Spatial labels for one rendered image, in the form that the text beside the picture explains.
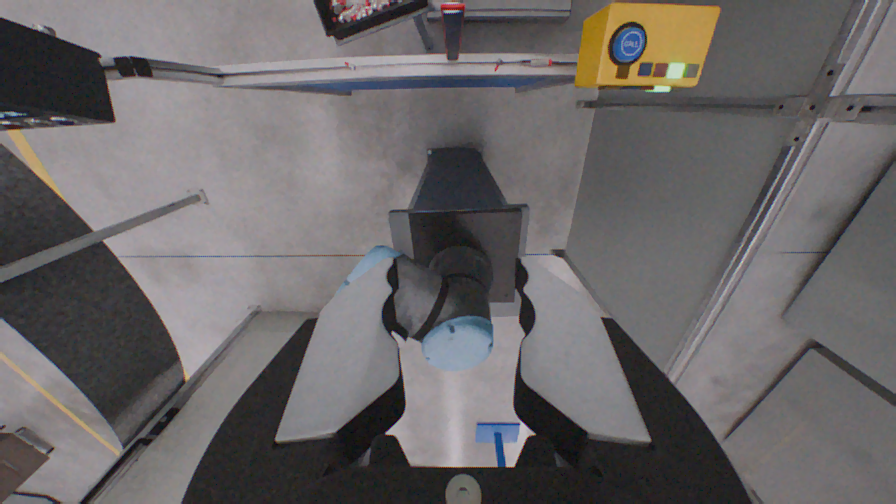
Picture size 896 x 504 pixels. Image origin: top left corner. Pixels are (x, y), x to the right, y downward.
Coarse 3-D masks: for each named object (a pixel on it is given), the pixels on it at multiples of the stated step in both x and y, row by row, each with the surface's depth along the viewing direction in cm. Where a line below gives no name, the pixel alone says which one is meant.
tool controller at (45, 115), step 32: (0, 32) 29; (32, 32) 32; (0, 64) 29; (32, 64) 32; (64, 64) 35; (96, 64) 39; (0, 96) 30; (32, 96) 32; (64, 96) 35; (96, 96) 39; (32, 128) 41
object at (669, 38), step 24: (600, 24) 37; (624, 24) 35; (648, 24) 35; (672, 24) 35; (696, 24) 35; (600, 48) 37; (648, 48) 37; (672, 48) 37; (696, 48) 36; (576, 72) 45; (600, 72) 38
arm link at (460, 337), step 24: (456, 288) 45; (480, 288) 50; (432, 312) 41; (456, 312) 42; (480, 312) 44; (432, 336) 40; (456, 336) 40; (480, 336) 40; (432, 360) 43; (456, 360) 43; (480, 360) 43
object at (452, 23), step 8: (448, 16) 28; (456, 16) 28; (448, 24) 30; (456, 24) 30; (448, 32) 34; (456, 32) 34; (448, 40) 38; (456, 40) 38; (448, 48) 43; (456, 48) 43; (448, 56) 50; (456, 56) 50
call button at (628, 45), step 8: (624, 32) 35; (632, 32) 35; (640, 32) 35; (616, 40) 36; (624, 40) 36; (632, 40) 35; (640, 40) 35; (616, 48) 36; (624, 48) 36; (632, 48) 36; (640, 48) 36; (616, 56) 37; (624, 56) 36; (632, 56) 36
